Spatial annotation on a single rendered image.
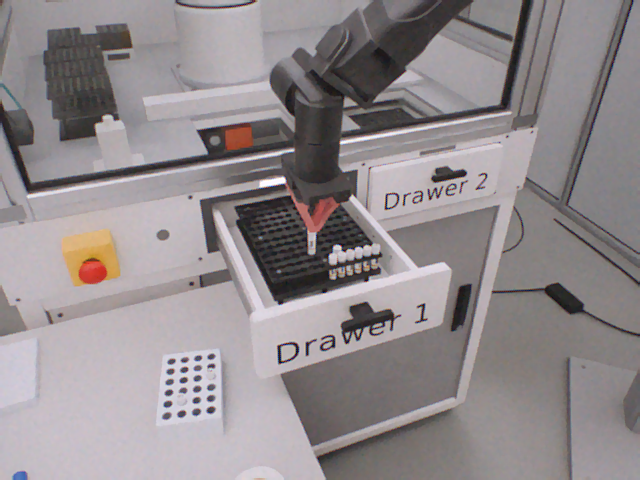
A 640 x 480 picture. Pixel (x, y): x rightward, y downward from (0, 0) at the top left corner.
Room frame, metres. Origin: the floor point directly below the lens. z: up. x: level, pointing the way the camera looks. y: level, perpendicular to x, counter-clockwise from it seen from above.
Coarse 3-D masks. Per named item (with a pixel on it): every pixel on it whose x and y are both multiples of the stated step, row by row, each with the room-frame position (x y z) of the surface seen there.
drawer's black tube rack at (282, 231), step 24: (240, 216) 0.77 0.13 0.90; (264, 216) 0.77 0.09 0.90; (288, 216) 0.77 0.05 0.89; (336, 216) 0.77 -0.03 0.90; (264, 240) 0.70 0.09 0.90; (288, 240) 0.70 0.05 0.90; (336, 240) 0.74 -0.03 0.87; (360, 240) 0.70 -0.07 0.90; (264, 264) 0.63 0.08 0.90; (288, 264) 0.64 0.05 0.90; (288, 288) 0.61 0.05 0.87; (312, 288) 0.62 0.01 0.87
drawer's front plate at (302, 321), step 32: (352, 288) 0.54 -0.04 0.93; (384, 288) 0.55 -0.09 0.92; (416, 288) 0.57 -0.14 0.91; (448, 288) 0.59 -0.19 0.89; (256, 320) 0.48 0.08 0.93; (288, 320) 0.50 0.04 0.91; (320, 320) 0.52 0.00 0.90; (416, 320) 0.57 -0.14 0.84; (256, 352) 0.48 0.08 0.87; (288, 352) 0.50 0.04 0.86; (320, 352) 0.52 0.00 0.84
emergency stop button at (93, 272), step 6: (84, 264) 0.64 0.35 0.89; (90, 264) 0.64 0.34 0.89; (96, 264) 0.64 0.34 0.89; (102, 264) 0.65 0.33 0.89; (84, 270) 0.63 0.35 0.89; (90, 270) 0.64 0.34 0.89; (96, 270) 0.64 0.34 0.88; (102, 270) 0.64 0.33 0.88; (84, 276) 0.63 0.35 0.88; (90, 276) 0.63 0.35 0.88; (96, 276) 0.64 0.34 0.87; (102, 276) 0.64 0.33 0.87; (84, 282) 0.63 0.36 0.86; (90, 282) 0.63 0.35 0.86; (96, 282) 0.64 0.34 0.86
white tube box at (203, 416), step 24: (168, 360) 0.54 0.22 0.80; (192, 360) 0.54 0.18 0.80; (216, 360) 0.54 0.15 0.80; (168, 384) 0.50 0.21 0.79; (192, 384) 0.49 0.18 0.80; (216, 384) 0.49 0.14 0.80; (168, 408) 0.45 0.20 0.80; (192, 408) 0.45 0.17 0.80; (216, 408) 0.45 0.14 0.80; (168, 432) 0.43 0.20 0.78; (192, 432) 0.43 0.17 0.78; (216, 432) 0.44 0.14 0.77
